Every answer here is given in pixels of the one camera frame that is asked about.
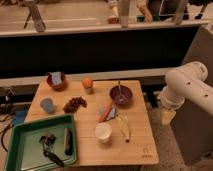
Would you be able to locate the blue plastic cup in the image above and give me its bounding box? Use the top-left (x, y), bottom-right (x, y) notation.
top-left (40, 98), bottom-right (54, 113)

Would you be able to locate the blue sponge in bowl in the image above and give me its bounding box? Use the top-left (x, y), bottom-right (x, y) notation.
top-left (51, 72), bottom-right (62, 85)

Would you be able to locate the orange fruit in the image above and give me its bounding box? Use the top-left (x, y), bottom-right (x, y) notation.
top-left (82, 78), bottom-right (93, 88)

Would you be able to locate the dark utensil in tray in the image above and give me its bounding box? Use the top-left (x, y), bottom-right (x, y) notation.
top-left (39, 134), bottom-right (65, 167)

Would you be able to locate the bunch of dark grapes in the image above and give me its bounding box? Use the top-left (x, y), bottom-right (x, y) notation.
top-left (63, 97), bottom-right (87, 113)

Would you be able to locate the green plastic tray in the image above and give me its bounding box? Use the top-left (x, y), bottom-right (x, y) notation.
top-left (4, 114), bottom-right (77, 171)

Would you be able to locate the white paper cup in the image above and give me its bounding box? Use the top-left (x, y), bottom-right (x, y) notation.
top-left (95, 122), bottom-right (112, 143)

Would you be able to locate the black brush in tray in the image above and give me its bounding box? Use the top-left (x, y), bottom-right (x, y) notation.
top-left (64, 128), bottom-right (73, 155)

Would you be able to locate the brown bowl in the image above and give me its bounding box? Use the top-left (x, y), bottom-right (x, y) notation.
top-left (47, 72), bottom-right (67, 91)

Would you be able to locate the small glass under orange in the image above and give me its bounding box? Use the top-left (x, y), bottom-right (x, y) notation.
top-left (85, 88), bottom-right (93, 94)

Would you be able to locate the grey blue cloth piece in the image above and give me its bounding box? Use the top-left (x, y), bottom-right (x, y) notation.
top-left (105, 107), bottom-right (117, 121)

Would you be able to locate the wooden board table top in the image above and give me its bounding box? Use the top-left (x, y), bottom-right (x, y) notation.
top-left (25, 80), bottom-right (159, 166)

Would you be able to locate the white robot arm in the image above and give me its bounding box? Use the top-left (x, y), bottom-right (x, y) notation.
top-left (158, 61), bottom-right (213, 125)

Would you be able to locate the orange red pepper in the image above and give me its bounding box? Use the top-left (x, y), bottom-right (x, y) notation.
top-left (98, 101), bottom-right (113, 123)

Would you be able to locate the purple bowl with spoon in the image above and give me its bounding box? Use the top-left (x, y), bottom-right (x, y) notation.
top-left (109, 82), bottom-right (133, 106)

